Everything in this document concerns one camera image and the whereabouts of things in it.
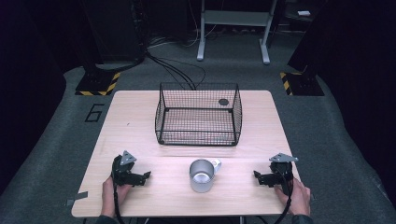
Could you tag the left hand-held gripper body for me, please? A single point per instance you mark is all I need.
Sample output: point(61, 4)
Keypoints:
point(124, 169)

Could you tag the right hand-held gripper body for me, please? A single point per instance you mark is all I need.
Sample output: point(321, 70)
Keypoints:
point(281, 171)

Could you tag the person's right hand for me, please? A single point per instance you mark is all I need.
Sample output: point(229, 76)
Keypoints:
point(298, 196)

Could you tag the person's left hand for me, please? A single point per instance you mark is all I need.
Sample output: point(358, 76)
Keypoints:
point(109, 196)

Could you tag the grey tape strip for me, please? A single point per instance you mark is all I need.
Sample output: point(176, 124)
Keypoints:
point(77, 198)

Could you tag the silver metal cup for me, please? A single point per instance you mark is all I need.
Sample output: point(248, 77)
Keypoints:
point(201, 177)

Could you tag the black tape floor numeral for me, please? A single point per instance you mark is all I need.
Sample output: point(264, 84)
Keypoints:
point(94, 113)

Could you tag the black round table grommet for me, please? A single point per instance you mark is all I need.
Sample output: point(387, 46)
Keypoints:
point(223, 101)

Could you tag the black base with hazard stripes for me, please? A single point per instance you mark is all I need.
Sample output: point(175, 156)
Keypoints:
point(303, 84)
point(96, 84)

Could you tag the black cabinet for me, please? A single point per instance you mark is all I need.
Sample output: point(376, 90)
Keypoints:
point(115, 31)

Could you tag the white metal stand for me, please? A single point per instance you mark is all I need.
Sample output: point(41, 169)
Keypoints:
point(236, 18)

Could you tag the small white box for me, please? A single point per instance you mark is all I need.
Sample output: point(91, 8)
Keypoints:
point(304, 13)

